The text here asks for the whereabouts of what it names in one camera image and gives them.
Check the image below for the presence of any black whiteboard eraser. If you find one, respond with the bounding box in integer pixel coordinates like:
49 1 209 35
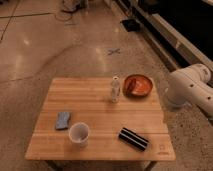
118 127 149 151

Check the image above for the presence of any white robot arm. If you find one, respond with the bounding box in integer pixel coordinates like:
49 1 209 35
164 64 213 119

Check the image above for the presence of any clear plastic bottle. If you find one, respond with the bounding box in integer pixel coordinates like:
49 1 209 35
111 76 120 103

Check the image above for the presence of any red-orange bowl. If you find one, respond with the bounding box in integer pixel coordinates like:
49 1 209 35
123 74 153 98

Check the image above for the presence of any wooden table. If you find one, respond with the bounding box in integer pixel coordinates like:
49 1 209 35
25 78 175 162

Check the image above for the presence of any clear plastic cup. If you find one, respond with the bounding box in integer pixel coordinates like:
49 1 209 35
68 122 90 147

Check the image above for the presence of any blue sponge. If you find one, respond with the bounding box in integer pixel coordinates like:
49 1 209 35
55 111 71 130

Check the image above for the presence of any black floor plate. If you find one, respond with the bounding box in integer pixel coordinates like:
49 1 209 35
121 19 140 32

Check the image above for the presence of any grey bundle on floor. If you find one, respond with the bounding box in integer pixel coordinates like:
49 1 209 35
61 0 87 12

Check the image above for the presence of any black cable on floor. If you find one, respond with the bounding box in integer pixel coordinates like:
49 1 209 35
0 0 73 43

